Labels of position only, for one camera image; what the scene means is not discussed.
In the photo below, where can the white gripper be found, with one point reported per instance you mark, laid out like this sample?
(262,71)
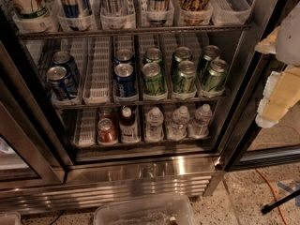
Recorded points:
(290,37)

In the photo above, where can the clear water bottle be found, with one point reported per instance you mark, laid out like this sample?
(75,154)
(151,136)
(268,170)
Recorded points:
(177,128)
(198,128)
(154,121)

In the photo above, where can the empty clear tray top shelf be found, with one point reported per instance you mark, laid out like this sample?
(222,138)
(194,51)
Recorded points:
(229,11)

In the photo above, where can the open fridge glass door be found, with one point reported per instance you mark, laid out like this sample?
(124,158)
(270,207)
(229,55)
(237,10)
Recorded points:
(246,81)

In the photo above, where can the brown drink bottle white label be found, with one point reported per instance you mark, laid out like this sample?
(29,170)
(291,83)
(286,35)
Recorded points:
(128,126)

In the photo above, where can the stainless steel fridge cabinet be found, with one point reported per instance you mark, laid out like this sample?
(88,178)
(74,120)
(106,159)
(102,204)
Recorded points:
(105,174)

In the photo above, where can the empty white tray middle shelf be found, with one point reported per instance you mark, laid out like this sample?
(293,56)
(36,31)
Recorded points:
(97,79)

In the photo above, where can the empty white tray shelf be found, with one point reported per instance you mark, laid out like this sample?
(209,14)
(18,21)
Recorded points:
(97,79)
(85,129)

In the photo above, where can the empty white tray bottom shelf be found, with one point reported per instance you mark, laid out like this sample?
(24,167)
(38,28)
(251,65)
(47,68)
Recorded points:
(85,129)

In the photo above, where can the white tall can top shelf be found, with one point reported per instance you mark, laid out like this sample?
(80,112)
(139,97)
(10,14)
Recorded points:
(30,9)

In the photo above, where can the left fridge glass door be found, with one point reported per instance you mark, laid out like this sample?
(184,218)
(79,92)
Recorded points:
(31,164)

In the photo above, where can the green can front right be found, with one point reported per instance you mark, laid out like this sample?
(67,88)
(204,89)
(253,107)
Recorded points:
(215,75)

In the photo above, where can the green can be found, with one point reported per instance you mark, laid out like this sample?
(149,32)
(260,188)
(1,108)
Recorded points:
(184,77)
(153,55)
(179,55)
(215,75)
(209,53)
(153,79)

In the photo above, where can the green can rear right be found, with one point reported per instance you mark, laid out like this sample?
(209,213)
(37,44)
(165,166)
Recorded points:
(209,53)

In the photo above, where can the green can front middle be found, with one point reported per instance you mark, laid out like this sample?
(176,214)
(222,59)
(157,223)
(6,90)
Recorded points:
(184,77)

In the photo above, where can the green can rear middle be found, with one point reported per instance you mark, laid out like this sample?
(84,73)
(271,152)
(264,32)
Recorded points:
(179,55)

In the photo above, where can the green can front left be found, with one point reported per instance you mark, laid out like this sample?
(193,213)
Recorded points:
(153,79)

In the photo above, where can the green can rear left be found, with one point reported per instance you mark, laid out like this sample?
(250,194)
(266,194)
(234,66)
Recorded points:
(153,55)

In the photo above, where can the black stand leg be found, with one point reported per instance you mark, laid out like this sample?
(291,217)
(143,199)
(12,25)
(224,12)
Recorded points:
(269,207)

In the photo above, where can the blue pepsi can front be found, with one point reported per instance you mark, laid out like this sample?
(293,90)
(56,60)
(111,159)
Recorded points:
(125,79)

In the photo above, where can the blue pepsi can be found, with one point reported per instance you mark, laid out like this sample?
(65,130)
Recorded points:
(125,79)
(124,56)

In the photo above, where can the blue pepsi can rear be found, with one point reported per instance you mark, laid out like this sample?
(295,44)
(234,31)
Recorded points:
(124,56)

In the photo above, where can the clear plastic bin on floor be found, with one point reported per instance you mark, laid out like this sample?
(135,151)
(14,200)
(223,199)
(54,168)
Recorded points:
(151,210)

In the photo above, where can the red soda can rear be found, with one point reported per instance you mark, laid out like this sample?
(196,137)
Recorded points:
(106,112)

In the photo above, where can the red soda can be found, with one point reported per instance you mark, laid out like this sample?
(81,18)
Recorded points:
(106,133)
(106,112)

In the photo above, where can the red soda can front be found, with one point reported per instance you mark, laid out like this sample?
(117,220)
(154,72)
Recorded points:
(106,133)

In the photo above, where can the blue soda can rear left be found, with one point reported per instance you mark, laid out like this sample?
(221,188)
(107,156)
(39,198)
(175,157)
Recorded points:
(67,61)

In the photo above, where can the blue soda can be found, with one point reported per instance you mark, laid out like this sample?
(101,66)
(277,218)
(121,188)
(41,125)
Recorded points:
(67,61)
(62,83)

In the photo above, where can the blue soda can front left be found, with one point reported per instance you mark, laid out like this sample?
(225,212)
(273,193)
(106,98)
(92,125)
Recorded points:
(62,83)

